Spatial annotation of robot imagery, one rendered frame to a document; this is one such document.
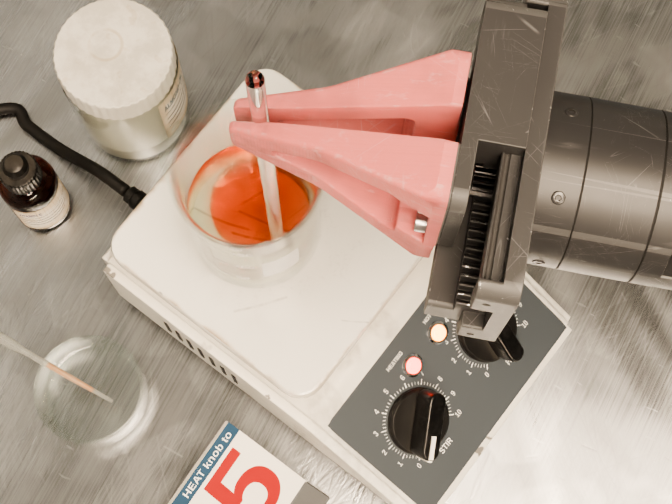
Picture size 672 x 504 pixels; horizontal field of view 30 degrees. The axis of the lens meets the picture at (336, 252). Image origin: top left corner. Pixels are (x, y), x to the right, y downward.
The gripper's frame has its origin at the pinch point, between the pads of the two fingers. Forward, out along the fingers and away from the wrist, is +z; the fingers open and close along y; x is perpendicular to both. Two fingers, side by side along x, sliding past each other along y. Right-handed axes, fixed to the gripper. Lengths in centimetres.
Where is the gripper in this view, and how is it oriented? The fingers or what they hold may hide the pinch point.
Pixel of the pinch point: (257, 125)
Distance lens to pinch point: 41.8
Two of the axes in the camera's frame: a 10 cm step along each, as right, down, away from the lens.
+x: 0.0, 2.6, 9.7
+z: -9.8, -1.8, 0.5
